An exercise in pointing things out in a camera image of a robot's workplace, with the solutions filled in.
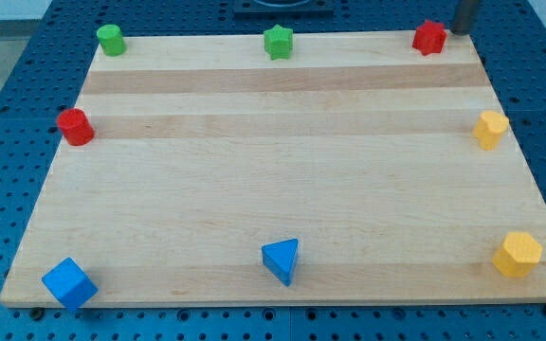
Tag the red star block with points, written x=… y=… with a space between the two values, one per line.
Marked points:
x=429 y=38

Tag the green star block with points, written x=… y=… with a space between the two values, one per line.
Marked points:
x=278 y=42

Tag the yellow heart block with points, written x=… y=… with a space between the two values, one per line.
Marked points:
x=490 y=128

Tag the wooden board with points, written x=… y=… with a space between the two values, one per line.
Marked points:
x=358 y=146

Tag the blue triangle block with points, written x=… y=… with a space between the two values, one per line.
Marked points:
x=280 y=258

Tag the green cylinder block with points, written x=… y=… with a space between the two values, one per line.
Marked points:
x=111 y=40

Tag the red cylinder block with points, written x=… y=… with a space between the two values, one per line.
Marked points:
x=75 y=127

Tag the blue cube block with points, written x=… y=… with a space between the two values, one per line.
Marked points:
x=69 y=284

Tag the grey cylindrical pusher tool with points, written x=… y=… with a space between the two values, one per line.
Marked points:
x=465 y=15

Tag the yellow hexagon block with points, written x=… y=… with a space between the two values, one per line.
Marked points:
x=518 y=255

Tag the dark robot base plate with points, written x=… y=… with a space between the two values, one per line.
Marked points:
x=252 y=8

